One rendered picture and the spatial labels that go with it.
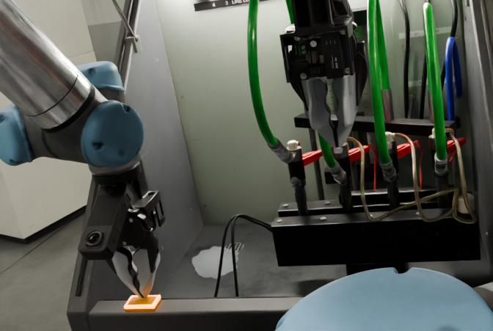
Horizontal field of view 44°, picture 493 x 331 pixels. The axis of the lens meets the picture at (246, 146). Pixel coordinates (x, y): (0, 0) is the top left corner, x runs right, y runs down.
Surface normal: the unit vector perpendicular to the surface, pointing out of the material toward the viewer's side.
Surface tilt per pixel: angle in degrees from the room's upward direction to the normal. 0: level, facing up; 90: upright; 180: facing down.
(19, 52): 97
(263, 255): 0
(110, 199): 29
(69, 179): 90
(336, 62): 90
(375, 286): 7
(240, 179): 90
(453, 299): 7
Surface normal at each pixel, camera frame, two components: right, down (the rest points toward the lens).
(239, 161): -0.23, 0.34
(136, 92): 0.96, -0.08
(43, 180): 0.80, 0.04
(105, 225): -0.27, -0.65
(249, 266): -0.17, -0.94
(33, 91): 0.20, 0.61
